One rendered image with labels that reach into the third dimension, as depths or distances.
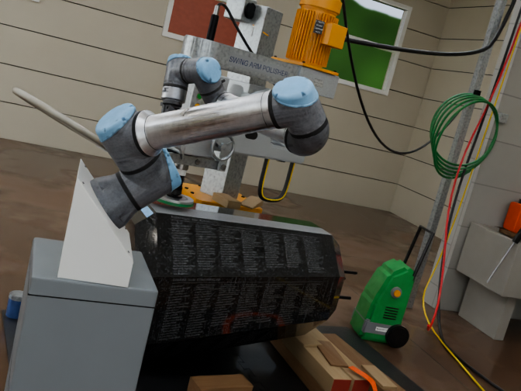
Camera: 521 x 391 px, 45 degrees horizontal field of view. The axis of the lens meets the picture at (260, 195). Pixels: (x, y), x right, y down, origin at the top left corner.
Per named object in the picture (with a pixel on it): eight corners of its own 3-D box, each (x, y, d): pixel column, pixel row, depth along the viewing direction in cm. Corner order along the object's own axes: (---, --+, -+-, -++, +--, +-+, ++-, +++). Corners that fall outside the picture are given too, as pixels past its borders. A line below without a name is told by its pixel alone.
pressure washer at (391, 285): (387, 329, 481) (419, 223, 466) (405, 350, 448) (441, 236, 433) (345, 322, 473) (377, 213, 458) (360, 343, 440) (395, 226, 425)
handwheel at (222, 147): (222, 158, 328) (229, 131, 326) (232, 164, 321) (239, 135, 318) (198, 155, 319) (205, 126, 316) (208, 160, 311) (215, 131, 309)
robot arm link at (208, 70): (229, 78, 223) (203, 79, 231) (215, 50, 217) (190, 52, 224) (214, 94, 218) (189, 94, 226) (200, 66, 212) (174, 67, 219)
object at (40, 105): (84, 138, 312) (87, 133, 312) (126, 162, 276) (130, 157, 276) (-3, 84, 280) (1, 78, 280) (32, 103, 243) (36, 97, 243)
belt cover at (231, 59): (303, 98, 377) (311, 70, 374) (332, 105, 358) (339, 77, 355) (167, 64, 315) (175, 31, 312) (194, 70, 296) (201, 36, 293)
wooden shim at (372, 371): (360, 366, 379) (361, 364, 378) (374, 367, 383) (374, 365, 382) (382, 389, 356) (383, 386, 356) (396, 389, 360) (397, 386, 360)
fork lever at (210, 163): (208, 164, 344) (210, 155, 344) (227, 173, 330) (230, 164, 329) (92, 143, 300) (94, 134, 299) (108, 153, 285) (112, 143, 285)
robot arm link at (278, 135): (347, 150, 185) (229, 102, 237) (335, 117, 178) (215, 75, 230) (319, 174, 182) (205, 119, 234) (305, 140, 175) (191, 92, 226)
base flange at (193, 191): (172, 186, 435) (174, 180, 434) (235, 196, 458) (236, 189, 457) (195, 205, 393) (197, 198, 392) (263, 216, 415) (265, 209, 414)
